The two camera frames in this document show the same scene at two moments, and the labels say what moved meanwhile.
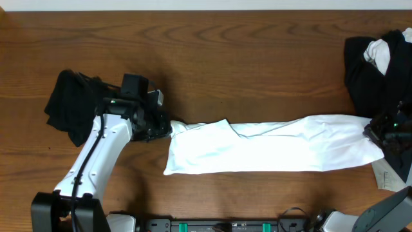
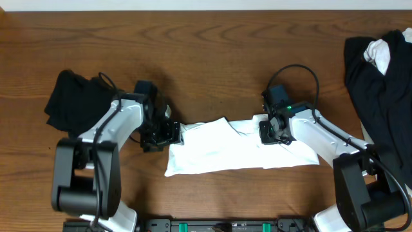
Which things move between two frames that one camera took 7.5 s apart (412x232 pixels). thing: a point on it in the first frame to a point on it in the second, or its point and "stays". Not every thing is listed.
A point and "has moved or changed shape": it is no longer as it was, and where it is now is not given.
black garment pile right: (374, 95) stays
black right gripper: (374, 132) to (265, 138)
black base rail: (226, 225) stays
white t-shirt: (308, 143) has moved or changed shape
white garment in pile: (378, 51) stays
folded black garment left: (72, 104) stays
